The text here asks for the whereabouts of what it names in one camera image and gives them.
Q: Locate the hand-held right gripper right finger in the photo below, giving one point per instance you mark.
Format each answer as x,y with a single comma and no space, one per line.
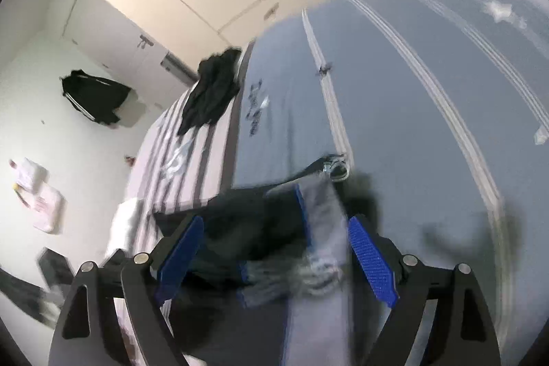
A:
373,259

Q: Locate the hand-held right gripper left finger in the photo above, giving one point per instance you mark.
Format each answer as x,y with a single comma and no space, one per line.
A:
180,254

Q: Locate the black pants with grey trim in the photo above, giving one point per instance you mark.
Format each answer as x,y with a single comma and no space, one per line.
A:
257,228

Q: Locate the black jacket on bed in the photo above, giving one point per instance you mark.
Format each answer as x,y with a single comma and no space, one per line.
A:
210,91

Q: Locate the striped star print bed sheet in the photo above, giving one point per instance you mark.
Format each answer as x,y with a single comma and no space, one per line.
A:
407,91

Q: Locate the white door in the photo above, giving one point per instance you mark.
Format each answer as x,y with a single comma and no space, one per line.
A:
111,36

